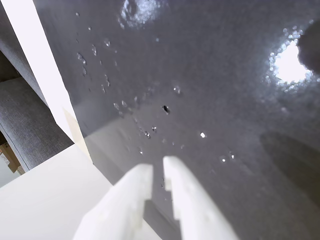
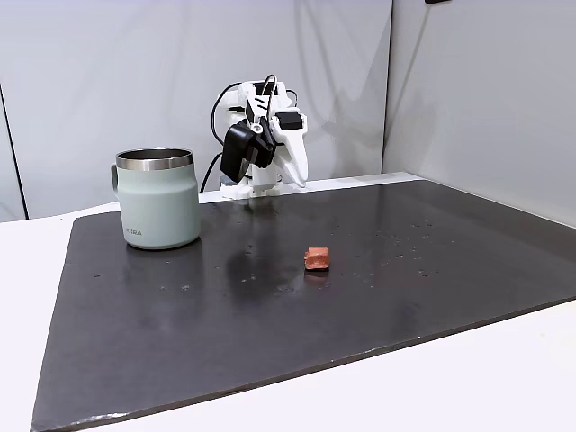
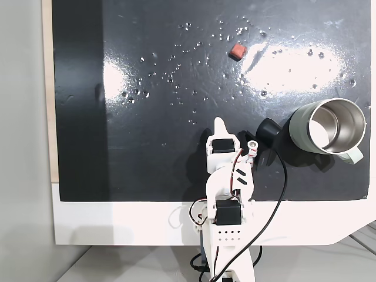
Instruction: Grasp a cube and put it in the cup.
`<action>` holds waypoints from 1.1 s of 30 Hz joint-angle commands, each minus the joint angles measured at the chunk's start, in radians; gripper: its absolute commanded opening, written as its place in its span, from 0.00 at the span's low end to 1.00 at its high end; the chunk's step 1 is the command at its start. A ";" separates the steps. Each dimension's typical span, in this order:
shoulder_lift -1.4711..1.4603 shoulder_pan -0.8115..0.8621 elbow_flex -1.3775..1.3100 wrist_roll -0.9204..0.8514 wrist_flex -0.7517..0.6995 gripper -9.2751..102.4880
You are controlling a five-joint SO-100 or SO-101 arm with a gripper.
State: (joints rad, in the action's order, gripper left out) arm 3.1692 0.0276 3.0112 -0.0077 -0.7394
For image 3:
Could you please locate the pale wooden board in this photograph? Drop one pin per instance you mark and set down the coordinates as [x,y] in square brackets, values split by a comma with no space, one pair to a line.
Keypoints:
[48,88]

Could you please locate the black oval camera box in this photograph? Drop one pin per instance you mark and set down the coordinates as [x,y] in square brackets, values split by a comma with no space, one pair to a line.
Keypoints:
[266,130]

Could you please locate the small red cube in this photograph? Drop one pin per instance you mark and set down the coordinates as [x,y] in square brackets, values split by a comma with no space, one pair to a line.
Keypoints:
[238,51]

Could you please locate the pale green steel-lined mug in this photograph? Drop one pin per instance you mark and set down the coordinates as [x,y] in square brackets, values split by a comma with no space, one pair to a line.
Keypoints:
[299,132]

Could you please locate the black glossy table mat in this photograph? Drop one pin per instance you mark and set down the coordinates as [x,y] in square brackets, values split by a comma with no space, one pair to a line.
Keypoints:
[147,147]

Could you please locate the grey metal rail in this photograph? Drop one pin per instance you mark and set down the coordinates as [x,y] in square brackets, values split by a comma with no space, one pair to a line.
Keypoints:
[365,235]

